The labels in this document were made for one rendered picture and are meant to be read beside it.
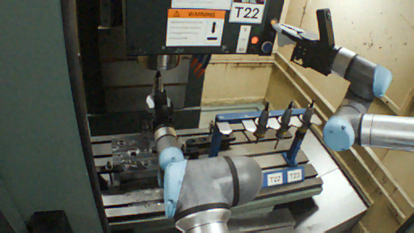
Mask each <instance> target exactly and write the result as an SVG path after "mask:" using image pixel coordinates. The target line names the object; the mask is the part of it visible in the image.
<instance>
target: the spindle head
mask: <svg viewBox="0 0 414 233"><path fill-rule="evenodd" d="M171 1H172V0H121V2H122V8H123V9H122V14H123V26H124V31H123V33H124V39H125V45H124V47H125V52H126V55H127V56H153V55H235V54H259V52H260V44H261V41H262V38H263V34H264V26H265V24H266V20H267V18H268V15H267V13H268V9H269V6H270V0H265V4H264V12H263V16H262V19H261V22H260V23H242V22H229V19H230V11H231V7H232V2H233V0H232V2H231V6H230V9H214V8H179V7H171ZM168 9H176V10H187V9H195V10H213V11H226V12H225V16H224V21H223V25H222V28H223V31H222V39H221V44H220V45H178V46H166V43H167V24H168ZM242 25H244V26H248V27H251V28H250V31H249V33H250V36H249V38H248V42H247V48H246V52H245V53H236V49H237V44H238V41H239V33H240V30H241V26H242ZM255 26H260V28H261V31H260V33H259V34H257V35H255V34H253V33H252V28H253V27H255ZM253 36H257V37H258V42H257V43H256V44H252V43H251V42H250V40H251V38H252V37H253ZM251 46H255V47H256V48H257V50H256V51H255V52H254V53H249V52H248V48H250V47H251Z"/></svg>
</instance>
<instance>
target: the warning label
mask: <svg viewBox="0 0 414 233"><path fill-rule="evenodd" d="M225 12H226V11H213V10H195V9H187V10H176V9H168V24H167V43H166V46H178V45H220V44H221V39H222V31H223V28H222V25H223V21H224V16H225Z"/></svg>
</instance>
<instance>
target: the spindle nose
mask: <svg viewBox="0 0 414 233"><path fill-rule="evenodd" d="M180 60H181V55H153V56H137V63H138V64H139V65H140V66H142V67H144V68H146V69H148V70H153V71H160V70H170V69H173V68H175V67H177V66H178V65H179V64H180Z"/></svg>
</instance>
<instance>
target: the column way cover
mask: <svg viewBox="0 0 414 233"><path fill-rule="evenodd" d="M98 30H99V35H98V36H99V52H100V56H99V59H100V60H101V62H102V73H103V88H105V95H106V101H107V113H113V112H136V111H146V100H147V98H148V96H149V95H150V89H151V88H153V85H154V76H155V75H156V73H157V71H153V70H148V69H146V68H144V67H142V66H140V65H139V64H138V63H137V56H127V55H126V52H125V47H124V45H125V39H124V33H123V31H124V26H123V24H122V25H116V24H111V27H110V28H102V25H99V27H98ZM191 57H192V55H181V60H180V64H179V65H178V66H177V67H175V68H173V69H170V70H160V72H161V75H162V77H163V89H165V91H166V95H167V98H168V99H169V100H170V101H171V102H172V103H173V105H174V109H175V108H184V97H185V88H186V84H188V68H189V60H190V58H191Z"/></svg>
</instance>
